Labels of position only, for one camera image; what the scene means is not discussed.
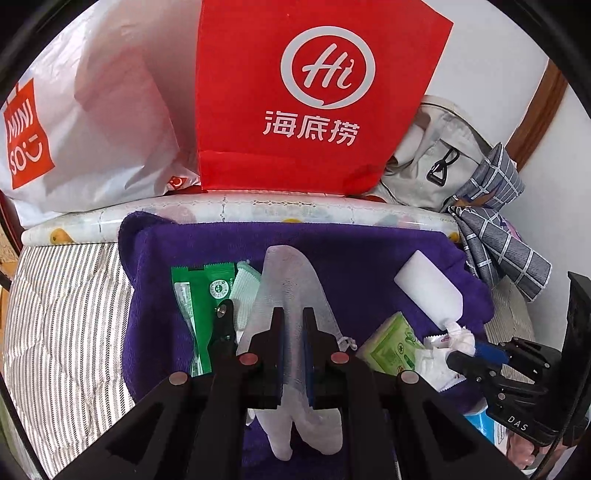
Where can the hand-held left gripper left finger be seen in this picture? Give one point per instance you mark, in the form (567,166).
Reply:
(268,364)

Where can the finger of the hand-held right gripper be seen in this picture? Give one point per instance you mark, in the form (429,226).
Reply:
(526,357)
(480,371)

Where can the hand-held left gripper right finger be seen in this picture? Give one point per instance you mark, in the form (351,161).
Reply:
(321,369)

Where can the white tissue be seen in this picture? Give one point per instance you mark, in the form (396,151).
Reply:
(461,337)

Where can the white mesh cloth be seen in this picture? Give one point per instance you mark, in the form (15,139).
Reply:
(291,277)

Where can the white packet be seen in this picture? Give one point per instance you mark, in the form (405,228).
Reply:
(436,364)

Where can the blue packet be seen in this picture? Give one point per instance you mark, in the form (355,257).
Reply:
(485,422)

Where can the green tissue pack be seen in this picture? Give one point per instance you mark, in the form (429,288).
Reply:
(392,344)

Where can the white green knit glove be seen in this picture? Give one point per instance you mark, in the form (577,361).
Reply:
(244,288)

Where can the green packet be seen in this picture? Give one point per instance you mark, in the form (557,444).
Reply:
(198,300)

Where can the purple towel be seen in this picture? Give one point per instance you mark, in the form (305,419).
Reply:
(360,249)

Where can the rolled printed plastic mat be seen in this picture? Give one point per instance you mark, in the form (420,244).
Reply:
(277,210)

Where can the striped bed sheet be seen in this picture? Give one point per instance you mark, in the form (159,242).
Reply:
(69,323)

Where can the beige backpack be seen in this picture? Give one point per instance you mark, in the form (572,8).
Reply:
(425,175)

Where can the red paper bag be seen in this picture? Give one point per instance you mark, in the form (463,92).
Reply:
(314,92)

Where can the white plastic shopping bag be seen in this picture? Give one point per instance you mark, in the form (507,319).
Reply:
(106,115)

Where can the wooden door frame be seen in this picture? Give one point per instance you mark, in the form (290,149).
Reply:
(540,115)

